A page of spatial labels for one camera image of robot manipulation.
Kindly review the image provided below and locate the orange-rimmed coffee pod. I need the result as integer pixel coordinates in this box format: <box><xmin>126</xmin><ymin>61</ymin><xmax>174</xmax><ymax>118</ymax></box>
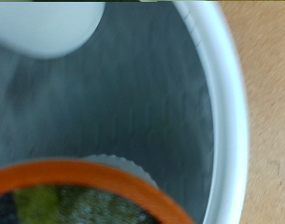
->
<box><xmin>0</xmin><ymin>153</ymin><xmax>196</xmax><ymax>224</ymax></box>

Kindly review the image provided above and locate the white mug green-marked handle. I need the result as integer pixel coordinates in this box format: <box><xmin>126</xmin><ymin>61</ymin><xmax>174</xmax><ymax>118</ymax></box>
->
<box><xmin>0</xmin><ymin>2</ymin><xmax>107</xmax><ymax>60</ymax></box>

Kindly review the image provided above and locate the white two-tier turntable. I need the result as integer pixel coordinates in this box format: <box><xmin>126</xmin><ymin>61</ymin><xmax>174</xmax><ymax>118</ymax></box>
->
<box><xmin>0</xmin><ymin>1</ymin><xmax>250</xmax><ymax>224</ymax></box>

